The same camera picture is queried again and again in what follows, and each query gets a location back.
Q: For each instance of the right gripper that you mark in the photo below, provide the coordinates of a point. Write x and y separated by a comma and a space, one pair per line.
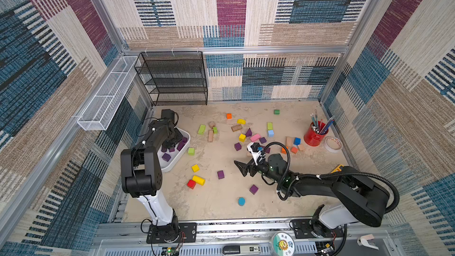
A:
251, 166

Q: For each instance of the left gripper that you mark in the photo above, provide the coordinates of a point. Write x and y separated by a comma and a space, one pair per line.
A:
179, 137

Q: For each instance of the purple short cylinder block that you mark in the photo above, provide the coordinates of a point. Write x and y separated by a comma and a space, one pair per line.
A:
182, 143

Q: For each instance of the purple cube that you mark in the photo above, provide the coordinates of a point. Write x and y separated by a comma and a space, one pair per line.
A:
221, 175
254, 189
166, 157

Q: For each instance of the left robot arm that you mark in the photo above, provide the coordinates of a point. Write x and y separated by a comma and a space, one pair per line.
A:
142, 176

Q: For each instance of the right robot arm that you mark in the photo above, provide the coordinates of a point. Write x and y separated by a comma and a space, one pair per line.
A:
362, 197

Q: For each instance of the white plastic storage bin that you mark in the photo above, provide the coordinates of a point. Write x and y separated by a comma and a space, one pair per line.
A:
175, 156

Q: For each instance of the lime green small cube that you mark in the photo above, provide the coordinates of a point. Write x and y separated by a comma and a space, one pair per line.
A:
191, 151

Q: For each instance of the lime green long block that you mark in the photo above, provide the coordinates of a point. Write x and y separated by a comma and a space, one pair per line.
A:
202, 129

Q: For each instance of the pink rectangular block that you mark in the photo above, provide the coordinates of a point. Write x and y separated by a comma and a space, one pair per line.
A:
255, 137

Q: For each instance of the blue round disc block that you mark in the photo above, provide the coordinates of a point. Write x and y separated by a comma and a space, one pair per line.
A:
241, 201

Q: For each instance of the purple triangular prism block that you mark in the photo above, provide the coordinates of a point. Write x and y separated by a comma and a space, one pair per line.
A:
248, 133

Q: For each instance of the light wood long block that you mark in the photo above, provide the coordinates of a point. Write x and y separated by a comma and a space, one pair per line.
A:
210, 136

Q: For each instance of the small yellow cube block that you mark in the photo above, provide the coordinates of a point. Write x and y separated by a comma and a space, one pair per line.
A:
195, 168

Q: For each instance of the dark wood grain block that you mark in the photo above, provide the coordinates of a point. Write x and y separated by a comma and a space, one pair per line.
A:
236, 127

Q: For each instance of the yellow cylinder block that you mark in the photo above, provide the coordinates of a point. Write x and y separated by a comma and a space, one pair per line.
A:
199, 180

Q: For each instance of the red cube block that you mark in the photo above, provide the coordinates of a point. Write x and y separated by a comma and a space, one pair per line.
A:
191, 184

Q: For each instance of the natural wood tall block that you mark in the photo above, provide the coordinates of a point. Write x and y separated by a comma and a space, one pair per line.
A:
289, 141

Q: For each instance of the dark blue cube block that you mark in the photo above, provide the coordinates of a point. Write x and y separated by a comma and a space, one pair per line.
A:
297, 141

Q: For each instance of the red pencil bucket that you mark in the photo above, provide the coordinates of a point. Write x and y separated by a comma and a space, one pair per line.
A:
315, 134

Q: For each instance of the round green sticker badge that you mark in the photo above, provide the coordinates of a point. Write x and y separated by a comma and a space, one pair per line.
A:
282, 244

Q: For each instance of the tape roll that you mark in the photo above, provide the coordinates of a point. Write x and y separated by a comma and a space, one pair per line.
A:
332, 144

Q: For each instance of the yellow calculator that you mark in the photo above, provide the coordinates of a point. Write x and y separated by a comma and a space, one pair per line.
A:
337, 169

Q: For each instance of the black wire mesh shelf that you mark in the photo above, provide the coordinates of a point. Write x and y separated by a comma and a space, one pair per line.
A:
174, 78

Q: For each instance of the white wire mesh basket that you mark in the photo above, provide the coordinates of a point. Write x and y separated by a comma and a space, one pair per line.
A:
101, 109

